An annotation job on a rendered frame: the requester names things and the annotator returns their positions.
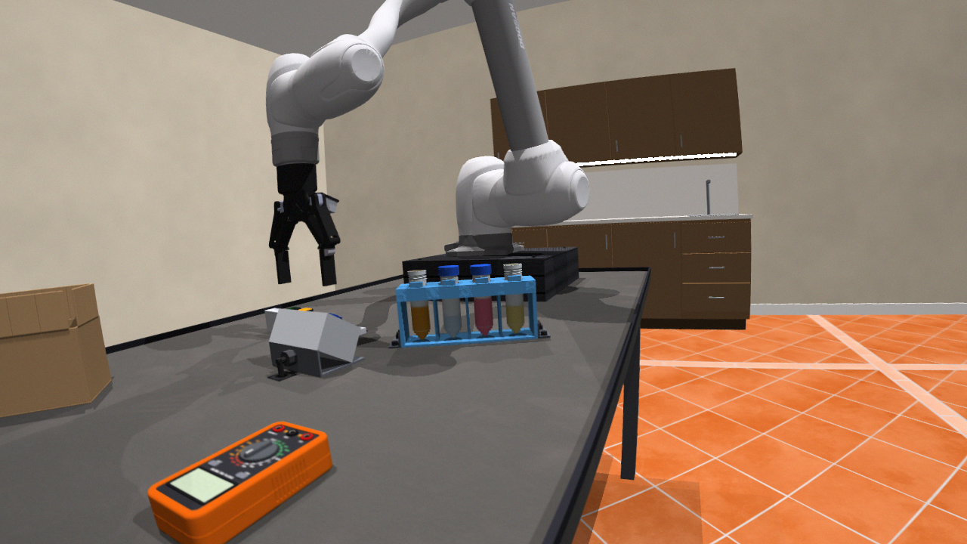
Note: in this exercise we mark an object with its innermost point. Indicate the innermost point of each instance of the dark grey table edge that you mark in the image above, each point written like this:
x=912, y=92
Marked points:
x=568, y=501

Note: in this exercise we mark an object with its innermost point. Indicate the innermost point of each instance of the orange digital multimeter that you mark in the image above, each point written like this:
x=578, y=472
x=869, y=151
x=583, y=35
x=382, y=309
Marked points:
x=215, y=499

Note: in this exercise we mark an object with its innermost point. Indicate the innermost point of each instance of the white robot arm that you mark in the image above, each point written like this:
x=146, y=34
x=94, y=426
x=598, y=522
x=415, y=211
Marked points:
x=536, y=186

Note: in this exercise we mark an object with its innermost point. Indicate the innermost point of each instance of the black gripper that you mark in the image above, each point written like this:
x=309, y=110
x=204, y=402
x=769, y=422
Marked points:
x=297, y=182

